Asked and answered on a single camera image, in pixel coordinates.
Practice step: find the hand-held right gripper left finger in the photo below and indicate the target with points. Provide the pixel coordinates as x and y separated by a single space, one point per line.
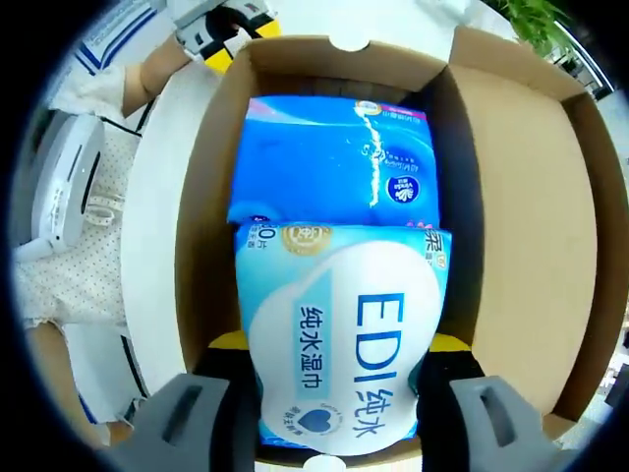
196 423

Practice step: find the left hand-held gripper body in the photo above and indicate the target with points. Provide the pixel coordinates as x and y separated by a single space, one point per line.
221 22

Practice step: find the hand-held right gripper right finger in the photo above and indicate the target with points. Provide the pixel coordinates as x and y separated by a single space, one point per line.
472 423

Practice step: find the blue soft tissue pack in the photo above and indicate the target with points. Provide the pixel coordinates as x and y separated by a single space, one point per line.
319 157

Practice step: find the white blue wet wipes pack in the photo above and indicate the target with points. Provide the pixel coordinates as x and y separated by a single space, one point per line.
344 295

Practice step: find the brown cardboard shoe box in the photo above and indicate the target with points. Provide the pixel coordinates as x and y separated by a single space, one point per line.
531 196

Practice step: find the person's dotted white dress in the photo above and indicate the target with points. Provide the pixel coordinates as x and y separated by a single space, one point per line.
83 290

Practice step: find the white grey wearable device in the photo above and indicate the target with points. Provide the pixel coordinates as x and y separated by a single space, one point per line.
64 187

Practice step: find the green leafy plant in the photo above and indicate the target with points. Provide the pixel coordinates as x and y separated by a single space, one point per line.
545 24

